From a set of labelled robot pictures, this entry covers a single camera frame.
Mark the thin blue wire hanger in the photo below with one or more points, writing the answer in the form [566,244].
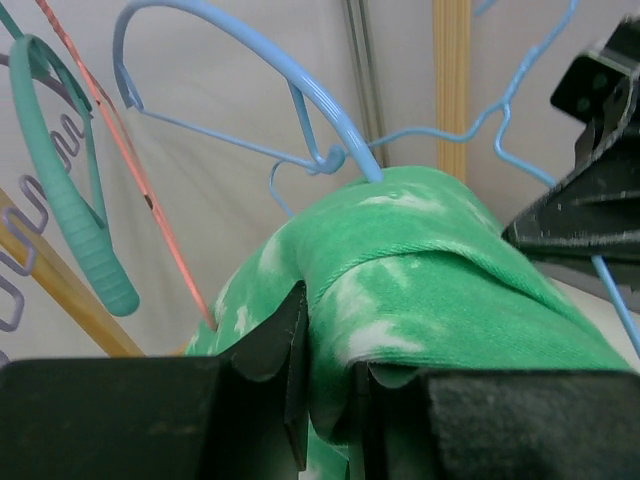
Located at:
[441,63]

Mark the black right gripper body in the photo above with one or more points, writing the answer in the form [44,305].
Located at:
[590,83]

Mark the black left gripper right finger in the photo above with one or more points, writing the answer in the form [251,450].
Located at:
[423,423]

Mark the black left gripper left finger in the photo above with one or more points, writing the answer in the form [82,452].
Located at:
[241,414]

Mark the lilac wavy hanger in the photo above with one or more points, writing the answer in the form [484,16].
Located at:
[32,189]

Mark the green tie-dye trousers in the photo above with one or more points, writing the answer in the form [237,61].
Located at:
[409,271]

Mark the thick blue plastic hanger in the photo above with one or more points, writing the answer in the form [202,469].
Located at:
[272,77]

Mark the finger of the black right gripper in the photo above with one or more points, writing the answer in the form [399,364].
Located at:
[593,212]

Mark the pink wire hanger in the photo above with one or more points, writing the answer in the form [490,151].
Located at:
[123,141]

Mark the teal plastic hanger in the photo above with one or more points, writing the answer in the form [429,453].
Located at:
[84,225]

